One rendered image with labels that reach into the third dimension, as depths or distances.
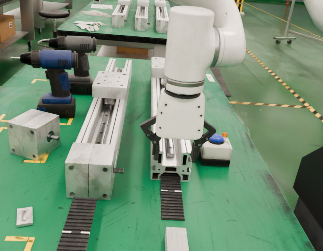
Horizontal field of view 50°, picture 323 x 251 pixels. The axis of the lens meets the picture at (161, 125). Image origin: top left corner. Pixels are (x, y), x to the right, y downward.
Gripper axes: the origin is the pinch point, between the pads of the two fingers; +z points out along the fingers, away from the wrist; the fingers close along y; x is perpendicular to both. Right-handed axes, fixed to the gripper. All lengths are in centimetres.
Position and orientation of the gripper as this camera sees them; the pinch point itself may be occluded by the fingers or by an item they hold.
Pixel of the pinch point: (175, 154)
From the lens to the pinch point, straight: 78.0
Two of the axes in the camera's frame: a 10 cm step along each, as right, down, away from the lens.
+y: 10.0, 0.7, 0.6
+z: -0.9, 9.0, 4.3
